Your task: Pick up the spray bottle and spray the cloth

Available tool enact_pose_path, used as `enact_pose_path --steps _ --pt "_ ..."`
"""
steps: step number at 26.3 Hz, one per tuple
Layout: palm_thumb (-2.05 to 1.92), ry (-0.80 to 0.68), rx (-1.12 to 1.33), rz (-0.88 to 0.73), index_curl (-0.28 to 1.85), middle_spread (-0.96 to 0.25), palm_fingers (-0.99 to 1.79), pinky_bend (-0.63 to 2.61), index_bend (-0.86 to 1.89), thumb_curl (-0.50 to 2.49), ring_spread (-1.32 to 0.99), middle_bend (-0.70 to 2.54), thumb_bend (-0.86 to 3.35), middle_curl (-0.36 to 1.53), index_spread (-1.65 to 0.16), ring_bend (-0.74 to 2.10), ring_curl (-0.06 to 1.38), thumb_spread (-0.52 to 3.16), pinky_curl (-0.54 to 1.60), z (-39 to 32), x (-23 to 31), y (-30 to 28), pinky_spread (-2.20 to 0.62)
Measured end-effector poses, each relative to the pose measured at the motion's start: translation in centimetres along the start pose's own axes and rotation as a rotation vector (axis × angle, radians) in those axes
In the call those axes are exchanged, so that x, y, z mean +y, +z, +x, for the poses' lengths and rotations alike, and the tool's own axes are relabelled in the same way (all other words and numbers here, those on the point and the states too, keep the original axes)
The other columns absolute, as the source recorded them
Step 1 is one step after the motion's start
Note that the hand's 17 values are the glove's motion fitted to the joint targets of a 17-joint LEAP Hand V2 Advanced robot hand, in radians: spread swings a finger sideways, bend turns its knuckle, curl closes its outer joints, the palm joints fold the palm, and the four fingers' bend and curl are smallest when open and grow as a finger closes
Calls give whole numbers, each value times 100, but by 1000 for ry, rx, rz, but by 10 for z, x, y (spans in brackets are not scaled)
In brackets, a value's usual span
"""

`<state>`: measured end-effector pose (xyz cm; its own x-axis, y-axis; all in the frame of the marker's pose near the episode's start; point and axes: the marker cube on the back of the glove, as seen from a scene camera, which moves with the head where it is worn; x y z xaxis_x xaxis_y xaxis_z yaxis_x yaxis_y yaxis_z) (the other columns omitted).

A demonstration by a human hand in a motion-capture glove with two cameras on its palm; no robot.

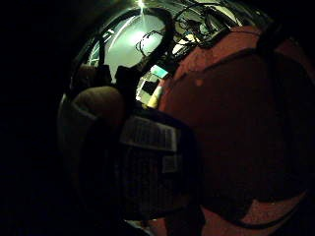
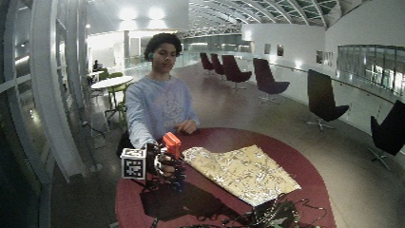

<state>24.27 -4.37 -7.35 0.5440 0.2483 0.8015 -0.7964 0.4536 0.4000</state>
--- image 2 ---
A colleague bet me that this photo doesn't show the glass window panel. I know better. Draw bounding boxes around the glass window panel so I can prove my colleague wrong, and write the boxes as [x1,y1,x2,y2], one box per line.
[336,44,405,96]

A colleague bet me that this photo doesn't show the the person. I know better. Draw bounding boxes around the the person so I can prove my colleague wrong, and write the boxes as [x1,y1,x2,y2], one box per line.
[124,32,201,150]

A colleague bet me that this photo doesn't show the dark red swivel chair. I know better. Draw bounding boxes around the dark red swivel chair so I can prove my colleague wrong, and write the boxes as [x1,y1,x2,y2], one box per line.
[220,54,253,91]
[199,52,216,76]
[252,57,292,105]
[211,52,227,77]
[307,68,350,132]
[366,100,405,171]

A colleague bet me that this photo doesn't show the white curved column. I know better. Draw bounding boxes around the white curved column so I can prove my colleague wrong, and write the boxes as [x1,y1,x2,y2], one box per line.
[29,0,87,183]

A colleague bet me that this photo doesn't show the cream floral cloth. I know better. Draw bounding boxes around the cream floral cloth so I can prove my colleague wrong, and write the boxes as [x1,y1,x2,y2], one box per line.
[181,144,303,207]

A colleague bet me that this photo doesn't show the white marker cube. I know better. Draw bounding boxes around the white marker cube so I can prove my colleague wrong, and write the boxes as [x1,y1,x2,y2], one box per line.
[120,147,148,181]

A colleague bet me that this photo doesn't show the wall handrail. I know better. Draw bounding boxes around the wall handrail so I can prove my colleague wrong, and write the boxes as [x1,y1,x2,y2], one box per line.
[269,62,405,105]

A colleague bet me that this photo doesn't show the orange plastic tool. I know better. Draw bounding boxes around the orange plastic tool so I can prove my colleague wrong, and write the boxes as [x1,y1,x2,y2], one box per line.
[163,131,184,160]

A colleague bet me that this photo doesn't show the black electronic device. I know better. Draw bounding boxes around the black electronic device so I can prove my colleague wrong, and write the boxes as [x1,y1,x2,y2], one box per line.
[252,198,301,228]

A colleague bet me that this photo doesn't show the white round table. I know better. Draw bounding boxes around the white round table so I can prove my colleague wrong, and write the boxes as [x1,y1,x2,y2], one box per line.
[89,75,136,90]

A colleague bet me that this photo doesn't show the tangle of black cables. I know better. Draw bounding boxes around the tangle of black cables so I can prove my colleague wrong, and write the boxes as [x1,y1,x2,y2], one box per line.
[149,193,331,228]

